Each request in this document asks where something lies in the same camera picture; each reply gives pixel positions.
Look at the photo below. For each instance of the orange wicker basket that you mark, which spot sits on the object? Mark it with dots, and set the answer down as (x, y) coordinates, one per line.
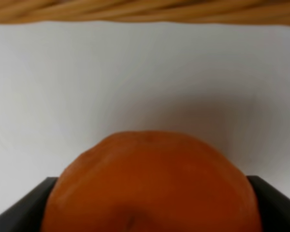
(235, 12)

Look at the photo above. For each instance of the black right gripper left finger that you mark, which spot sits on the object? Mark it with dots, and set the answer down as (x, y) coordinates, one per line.
(26, 215)

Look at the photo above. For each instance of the orange tangerine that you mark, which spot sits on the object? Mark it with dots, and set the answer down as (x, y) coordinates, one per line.
(152, 181)

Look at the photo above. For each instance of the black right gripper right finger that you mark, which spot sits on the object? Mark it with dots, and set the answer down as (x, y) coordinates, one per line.
(274, 206)

